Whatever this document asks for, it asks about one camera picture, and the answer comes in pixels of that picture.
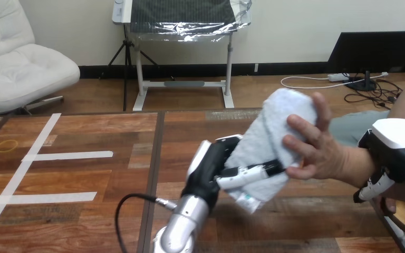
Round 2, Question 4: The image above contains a tangle of cables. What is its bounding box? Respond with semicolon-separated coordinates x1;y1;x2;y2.
342;74;404;111

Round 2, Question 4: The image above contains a black tripod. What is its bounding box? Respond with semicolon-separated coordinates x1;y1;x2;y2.
99;24;175;112

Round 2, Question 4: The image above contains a white desk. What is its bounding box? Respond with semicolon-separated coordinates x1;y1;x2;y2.
111;0;252;112

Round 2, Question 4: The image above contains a person's body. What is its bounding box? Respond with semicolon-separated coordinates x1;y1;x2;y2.
328;110;405;253

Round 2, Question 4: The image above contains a dark screen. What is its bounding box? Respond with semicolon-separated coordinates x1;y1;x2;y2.
326;31;405;92

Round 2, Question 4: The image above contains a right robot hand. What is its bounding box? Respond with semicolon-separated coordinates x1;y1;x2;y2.
353;118;405;205

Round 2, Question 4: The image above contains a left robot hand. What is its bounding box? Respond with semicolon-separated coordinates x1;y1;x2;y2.
181;134;288;212

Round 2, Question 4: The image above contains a white power strip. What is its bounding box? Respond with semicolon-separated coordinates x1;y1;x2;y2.
327;73;351;83

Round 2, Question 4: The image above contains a white cushioned chair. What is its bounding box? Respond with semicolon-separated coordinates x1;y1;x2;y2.
0;0;81;116

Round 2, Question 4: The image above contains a white cable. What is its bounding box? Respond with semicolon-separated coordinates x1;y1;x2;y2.
281;72;389;90

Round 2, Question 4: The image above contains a foil sheet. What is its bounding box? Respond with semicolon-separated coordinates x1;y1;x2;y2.
130;0;253;43

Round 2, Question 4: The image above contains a white towel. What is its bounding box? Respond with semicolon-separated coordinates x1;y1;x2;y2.
223;87;318;215

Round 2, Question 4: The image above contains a black cable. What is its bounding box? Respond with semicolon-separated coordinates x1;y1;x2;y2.
114;193;178;253

